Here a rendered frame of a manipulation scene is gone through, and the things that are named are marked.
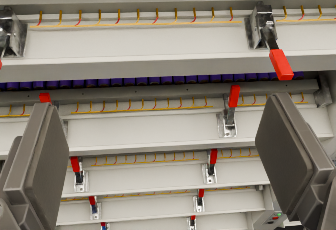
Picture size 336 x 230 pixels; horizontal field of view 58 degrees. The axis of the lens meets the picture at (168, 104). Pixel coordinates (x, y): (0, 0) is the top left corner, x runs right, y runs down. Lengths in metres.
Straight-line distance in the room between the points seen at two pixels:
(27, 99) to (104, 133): 0.13
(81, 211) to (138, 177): 0.25
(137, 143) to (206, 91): 0.14
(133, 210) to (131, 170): 0.20
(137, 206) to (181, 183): 0.21
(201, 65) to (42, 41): 0.17
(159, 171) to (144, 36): 0.38
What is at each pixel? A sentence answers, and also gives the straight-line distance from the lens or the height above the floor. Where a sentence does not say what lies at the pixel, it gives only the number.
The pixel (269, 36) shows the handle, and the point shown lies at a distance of 0.34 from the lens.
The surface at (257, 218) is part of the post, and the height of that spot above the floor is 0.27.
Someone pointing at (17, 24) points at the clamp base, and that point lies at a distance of 0.36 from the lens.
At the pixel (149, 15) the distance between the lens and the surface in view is 0.35.
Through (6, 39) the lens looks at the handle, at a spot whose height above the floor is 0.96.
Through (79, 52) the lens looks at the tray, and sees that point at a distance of 0.34.
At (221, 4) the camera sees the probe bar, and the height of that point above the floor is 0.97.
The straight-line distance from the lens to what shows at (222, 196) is 0.86.
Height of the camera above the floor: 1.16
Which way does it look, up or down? 53 degrees down
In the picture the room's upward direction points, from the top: 3 degrees clockwise
